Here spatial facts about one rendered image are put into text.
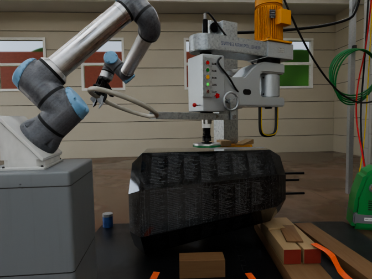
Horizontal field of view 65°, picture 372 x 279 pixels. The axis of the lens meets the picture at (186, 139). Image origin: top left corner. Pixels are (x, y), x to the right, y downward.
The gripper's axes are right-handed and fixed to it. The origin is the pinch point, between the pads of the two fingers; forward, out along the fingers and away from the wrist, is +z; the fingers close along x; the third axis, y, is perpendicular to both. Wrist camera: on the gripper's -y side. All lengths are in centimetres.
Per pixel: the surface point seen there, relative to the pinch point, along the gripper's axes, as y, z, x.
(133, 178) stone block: -29, 40, 28
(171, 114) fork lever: -25, -11, 45
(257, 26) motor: -75, -114, 64
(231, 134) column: -144, -31, 42
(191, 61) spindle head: -36, -57, 39
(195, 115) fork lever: -42, -18, 54
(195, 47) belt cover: -27, -64, 44
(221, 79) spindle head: -46, -51, 63
